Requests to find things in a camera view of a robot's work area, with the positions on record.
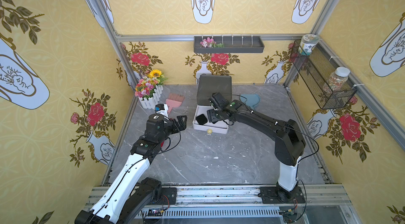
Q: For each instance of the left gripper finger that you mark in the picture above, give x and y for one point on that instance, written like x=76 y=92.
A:
x=178 y=125
x=184 y=118

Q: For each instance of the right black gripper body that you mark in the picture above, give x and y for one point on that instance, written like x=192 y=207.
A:
x=216 y=114

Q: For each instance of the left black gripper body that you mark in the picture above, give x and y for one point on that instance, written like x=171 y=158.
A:
x=176 y=124

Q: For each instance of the white drawer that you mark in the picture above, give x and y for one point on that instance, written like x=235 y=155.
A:
x=219 y=127

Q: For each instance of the black brooch box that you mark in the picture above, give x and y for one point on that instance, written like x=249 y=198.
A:
x=201 y=119

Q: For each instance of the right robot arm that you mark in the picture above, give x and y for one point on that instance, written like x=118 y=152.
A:
x=289 y=141

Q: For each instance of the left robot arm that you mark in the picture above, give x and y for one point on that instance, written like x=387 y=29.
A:
x=123 y=200

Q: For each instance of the three-tier drawer cabinet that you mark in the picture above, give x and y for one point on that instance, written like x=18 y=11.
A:
x=210 y=84

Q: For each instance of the pink hand brush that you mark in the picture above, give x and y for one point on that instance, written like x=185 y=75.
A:
x=174 y=101

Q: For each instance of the blue dustpan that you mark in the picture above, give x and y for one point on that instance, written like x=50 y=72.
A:
x=251 y=100

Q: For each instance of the flower planter white fence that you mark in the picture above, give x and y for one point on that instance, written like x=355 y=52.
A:
x=149 y=88

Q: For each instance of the pink flowers on shelf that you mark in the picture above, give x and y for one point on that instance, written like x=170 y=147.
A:
x=210 y=43

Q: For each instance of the circuit board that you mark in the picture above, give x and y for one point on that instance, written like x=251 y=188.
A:
x=154 y=212

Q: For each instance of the labelled jar white lid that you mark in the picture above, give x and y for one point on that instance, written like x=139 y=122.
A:
x=308 y=43

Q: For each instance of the jar of colourful beads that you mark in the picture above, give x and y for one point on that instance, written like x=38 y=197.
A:
x=336 y=80

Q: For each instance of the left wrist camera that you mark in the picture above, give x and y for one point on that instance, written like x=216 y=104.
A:
x=162 y=108

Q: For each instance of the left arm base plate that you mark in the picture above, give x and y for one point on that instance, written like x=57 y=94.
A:
x=167 y=197

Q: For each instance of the grey wall shelf tray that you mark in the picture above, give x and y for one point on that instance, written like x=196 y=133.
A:
x=234 y=44

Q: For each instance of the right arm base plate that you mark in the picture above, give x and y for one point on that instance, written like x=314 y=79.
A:
x=278 y=195

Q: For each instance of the black wire wall basket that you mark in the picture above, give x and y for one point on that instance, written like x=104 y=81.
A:
x=315 y=70

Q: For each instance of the aluminium rail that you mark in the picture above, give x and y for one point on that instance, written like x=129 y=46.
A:
x=329 y=201

